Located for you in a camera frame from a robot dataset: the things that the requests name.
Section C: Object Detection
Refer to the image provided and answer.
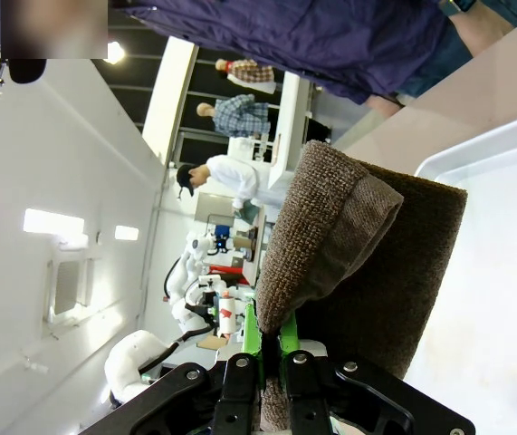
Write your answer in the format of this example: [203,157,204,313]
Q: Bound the person's blue jeans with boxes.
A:
[393,24,475,100]

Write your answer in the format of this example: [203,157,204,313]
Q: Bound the worker in white coat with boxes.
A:
[176,153,286,212]

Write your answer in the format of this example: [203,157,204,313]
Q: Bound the person in purple jacket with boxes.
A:
[0,0,450,106]

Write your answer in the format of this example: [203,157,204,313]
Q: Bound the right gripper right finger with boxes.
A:
[278,311,477,435]

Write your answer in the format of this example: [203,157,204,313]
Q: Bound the person's left hand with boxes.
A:
[448,8,517,60]

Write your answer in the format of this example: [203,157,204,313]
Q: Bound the brown towel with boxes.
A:
[254,139,469,432]

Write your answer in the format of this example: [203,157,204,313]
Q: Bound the round bright ceiling lamp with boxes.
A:
[102,40,127,65]

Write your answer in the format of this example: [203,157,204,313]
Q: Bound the ceiling air conditioner vent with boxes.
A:
[43,246,103,330]

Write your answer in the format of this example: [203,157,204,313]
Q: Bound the mannequin in blue plaid shirt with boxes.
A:
[196,93,272,138]

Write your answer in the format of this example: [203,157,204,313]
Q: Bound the large ceiling light panel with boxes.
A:
[22,208,88,237]

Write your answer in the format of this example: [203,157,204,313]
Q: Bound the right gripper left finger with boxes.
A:
[79,302,267,435]

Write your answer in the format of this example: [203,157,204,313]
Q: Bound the silver metal tray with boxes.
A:
[405,106,517,435]

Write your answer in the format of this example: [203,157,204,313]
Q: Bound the mannequin in beige plaid shirt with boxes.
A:
[215,57,277,95]

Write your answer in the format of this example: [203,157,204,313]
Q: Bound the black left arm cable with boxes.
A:
[139,324,223,373]

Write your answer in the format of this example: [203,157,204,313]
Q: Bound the person's blurred head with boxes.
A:
[0,0,109,85]

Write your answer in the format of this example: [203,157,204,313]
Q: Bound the small ceiling light panel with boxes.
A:
[113,224,140,242]

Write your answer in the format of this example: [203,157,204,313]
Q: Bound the white counter partition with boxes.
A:
[266,71,316,194]

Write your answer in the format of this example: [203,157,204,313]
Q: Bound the dark wristwatch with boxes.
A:
[437,0,477,15]

